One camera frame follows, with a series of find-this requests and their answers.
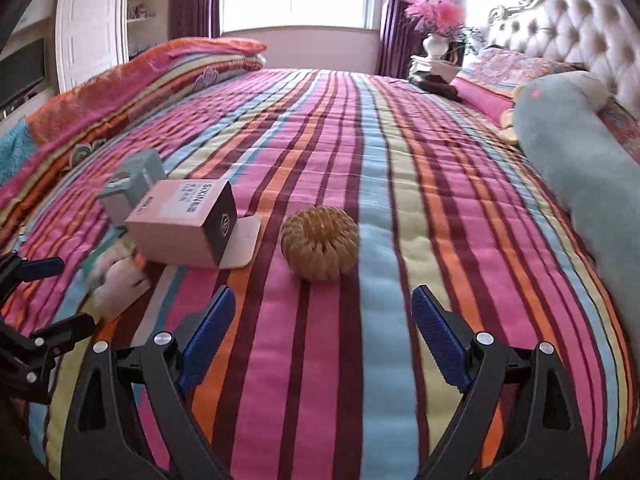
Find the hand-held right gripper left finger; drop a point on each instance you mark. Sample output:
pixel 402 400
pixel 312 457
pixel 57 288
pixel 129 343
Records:
pixel 207 340

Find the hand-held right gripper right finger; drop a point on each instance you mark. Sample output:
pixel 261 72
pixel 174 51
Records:
pixel 440 335

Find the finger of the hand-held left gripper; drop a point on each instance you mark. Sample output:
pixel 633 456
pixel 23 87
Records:
pixel 42 267
pixel 65 329

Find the beige honeycomb paper ball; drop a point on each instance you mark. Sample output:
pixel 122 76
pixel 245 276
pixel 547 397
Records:
pixel 320 242

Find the teal fluffy blanket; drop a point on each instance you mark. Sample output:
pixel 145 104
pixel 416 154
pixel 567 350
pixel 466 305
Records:
pixel 15 152

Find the pink cardboard box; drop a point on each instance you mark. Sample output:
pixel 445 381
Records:
pixel 175 225

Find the teal cardboard box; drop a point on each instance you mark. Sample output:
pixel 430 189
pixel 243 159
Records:
pixel 132 180

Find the striped colourful bedspread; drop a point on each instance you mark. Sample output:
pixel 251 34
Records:
pixel 350 185

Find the black television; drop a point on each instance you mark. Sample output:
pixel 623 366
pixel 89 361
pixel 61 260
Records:
pixel 20 75

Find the grey-blue plush toy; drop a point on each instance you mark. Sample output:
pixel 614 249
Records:
pixel 565 160

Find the folded orange pink quilt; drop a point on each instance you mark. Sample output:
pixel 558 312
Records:
pixel 150 75

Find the dark brown round tray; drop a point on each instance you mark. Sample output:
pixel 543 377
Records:
pixel 435 87

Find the stack of white books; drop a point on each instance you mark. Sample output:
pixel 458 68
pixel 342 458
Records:
pixel 435 67

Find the pink patterned pillow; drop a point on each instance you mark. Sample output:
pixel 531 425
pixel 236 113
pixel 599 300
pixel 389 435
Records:
pixel 510 72

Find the white vase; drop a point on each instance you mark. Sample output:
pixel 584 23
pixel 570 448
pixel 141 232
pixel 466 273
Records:
pixel 436 46

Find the pink feather flowers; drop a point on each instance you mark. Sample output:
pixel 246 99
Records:
pixel 432 12

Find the tufted headboard with gold trim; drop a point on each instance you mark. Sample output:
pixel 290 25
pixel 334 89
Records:
pixel 585 15

